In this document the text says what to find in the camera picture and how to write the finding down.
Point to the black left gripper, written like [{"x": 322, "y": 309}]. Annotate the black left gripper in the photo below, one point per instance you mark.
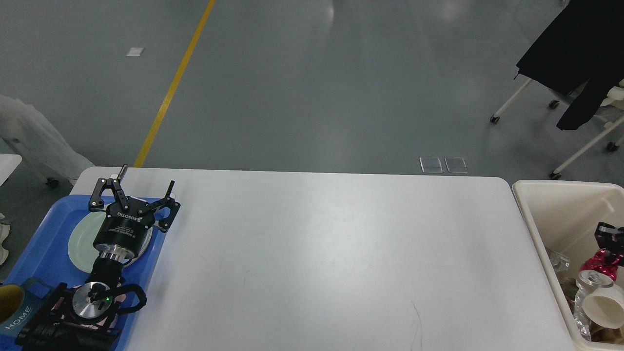
[{"x": 123, "y": 231}]

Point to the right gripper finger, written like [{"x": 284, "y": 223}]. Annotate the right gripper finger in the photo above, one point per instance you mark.
[{"x": 610, "y": 239}]

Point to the crushed red soda can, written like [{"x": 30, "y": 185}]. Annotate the crushed red soda can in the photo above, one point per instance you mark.
[{"x": 600, "y": 271}]

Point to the foil wrapper with napkin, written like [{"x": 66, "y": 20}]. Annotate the foil wrapper with napkin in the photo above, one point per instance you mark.
[{"x": 559, "y": 262}]

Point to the green plate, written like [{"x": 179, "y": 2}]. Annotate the green plate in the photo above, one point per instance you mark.
[{"x": 80, "y": 249}]

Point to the dark teal mug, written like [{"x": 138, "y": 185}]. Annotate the dark teal mug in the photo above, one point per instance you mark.
[{"x": 19, "y": 304}]

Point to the foil bag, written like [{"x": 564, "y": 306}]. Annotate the foil bag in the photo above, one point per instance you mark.
[{"x": 575, "y": 293}]

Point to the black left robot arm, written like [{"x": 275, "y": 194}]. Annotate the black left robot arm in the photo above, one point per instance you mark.
[{"x": 47, "y": 331}]

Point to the beige plastic bin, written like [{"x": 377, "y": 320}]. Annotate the beige plastic bin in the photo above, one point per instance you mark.
[{"x": 562, "y": 216}]

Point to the person in light trousers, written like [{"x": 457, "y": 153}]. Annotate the person in light trousers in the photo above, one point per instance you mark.
[{"x": 41, "y": 142}]

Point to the black jacket on chair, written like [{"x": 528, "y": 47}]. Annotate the black jacket on chair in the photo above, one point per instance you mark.
[{"x": 583, "y": 46}]

